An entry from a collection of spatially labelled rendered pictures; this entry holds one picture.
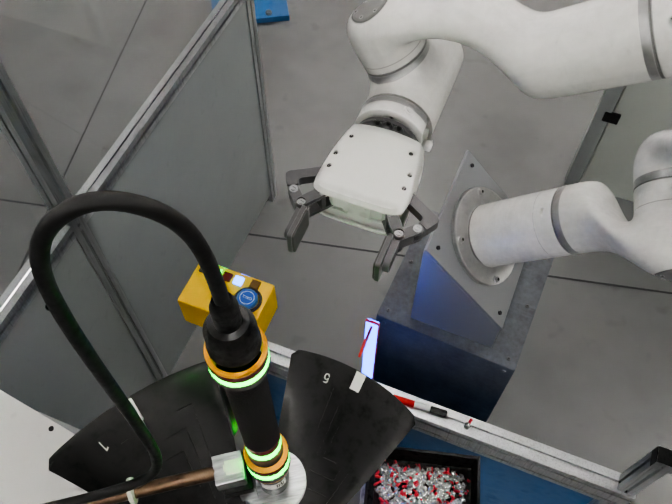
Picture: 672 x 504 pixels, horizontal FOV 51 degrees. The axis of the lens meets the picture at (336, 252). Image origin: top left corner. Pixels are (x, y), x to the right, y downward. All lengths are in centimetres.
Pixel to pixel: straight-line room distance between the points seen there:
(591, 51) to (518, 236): 58
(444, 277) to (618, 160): 163
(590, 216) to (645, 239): 10
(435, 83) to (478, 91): 241
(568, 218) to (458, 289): 25
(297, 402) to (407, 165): 49
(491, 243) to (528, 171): 169
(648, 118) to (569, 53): 195
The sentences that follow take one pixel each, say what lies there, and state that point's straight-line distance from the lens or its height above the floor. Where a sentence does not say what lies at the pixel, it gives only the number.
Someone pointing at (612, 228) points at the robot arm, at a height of 134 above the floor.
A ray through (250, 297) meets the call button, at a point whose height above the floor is 108.
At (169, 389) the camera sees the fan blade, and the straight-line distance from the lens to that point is 88.
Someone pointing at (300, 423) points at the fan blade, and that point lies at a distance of 110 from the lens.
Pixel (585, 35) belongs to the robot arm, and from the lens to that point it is 74.
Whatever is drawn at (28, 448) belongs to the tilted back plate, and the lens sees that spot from 109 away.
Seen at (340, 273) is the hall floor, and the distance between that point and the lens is 260.
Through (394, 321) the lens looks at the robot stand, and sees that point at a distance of 147.
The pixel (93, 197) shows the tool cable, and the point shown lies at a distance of 33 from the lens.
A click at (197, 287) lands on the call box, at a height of 107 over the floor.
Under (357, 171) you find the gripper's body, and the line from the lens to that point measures 73.
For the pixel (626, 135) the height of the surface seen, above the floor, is 33.
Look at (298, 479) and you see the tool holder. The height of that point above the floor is 145.
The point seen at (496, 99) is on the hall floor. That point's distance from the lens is 321.
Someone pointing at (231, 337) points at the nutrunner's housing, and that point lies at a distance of 44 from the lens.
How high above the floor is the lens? 224
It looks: 58 degrees down
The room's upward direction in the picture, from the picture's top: straight up
